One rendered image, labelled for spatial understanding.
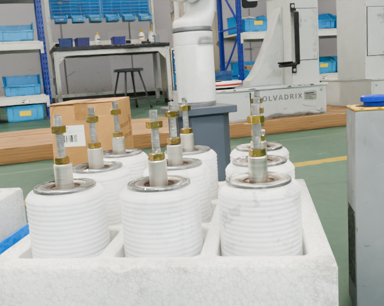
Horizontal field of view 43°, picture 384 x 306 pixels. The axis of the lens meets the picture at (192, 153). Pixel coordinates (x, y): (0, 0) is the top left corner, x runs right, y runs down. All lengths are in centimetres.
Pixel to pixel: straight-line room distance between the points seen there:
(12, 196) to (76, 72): 801
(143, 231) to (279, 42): 262
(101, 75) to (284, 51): 621
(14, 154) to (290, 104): 156
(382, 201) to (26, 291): 50
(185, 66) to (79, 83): 785
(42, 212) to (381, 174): 47
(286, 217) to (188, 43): 65
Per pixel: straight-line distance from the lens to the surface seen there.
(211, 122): 111
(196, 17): 113
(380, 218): 77
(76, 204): 58
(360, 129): 73
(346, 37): 348
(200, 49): 112
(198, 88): 111
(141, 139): 255
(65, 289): 57
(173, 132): 68
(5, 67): 890
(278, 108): 291
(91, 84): 897
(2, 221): 94
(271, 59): 307
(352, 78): 342
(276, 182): 55
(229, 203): 54
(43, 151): 249
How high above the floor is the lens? 38
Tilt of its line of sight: 9 degrees down
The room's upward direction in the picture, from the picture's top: 4 degrees counter-clockwise
